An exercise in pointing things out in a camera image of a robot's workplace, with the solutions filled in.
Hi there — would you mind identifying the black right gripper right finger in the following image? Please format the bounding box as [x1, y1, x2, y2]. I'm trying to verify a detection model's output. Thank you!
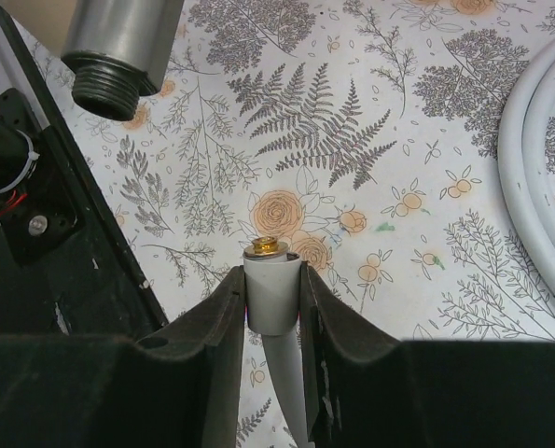
[299, 265, 555, 447]

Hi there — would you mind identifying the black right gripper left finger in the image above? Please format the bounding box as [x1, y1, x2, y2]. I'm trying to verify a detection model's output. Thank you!
[0, 267, 245, 447]

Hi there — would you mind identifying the grey shower hose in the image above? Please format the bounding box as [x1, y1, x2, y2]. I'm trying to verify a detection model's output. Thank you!
[242, 35, 555, 444]

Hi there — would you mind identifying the grey shower head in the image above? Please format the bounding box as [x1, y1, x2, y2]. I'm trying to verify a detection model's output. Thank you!
[61, 0, 184, 121]

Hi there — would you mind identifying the floral table mat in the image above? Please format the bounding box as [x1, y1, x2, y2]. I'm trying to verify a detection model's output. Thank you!
[10, 0, 555, 448]

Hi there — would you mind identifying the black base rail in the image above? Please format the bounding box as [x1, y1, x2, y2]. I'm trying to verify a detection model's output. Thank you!
[0, 7, 168, 339]

